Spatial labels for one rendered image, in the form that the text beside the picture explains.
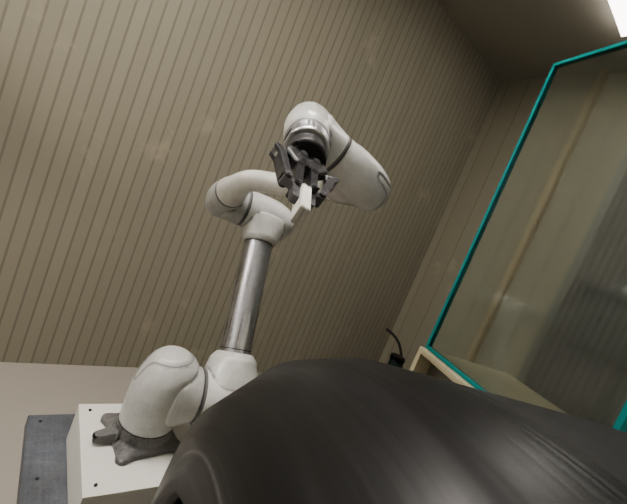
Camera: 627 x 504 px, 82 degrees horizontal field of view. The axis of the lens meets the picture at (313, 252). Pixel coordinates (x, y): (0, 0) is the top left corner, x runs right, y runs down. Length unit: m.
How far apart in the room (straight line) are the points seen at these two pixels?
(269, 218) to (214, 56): 1.64
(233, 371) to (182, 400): 0.16
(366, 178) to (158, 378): 0.73
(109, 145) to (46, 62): 0.48
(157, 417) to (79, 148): 1.79
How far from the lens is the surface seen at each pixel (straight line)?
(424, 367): 1.28
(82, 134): 2.54
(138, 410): 1.13
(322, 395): 0.18
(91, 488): 1.13
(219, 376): 1.15
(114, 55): 2.58
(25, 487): 1.28
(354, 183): 0.80
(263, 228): 1.25
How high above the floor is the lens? 1.53
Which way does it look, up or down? 6 degrees down
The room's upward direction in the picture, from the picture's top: 22 degrees clockwise
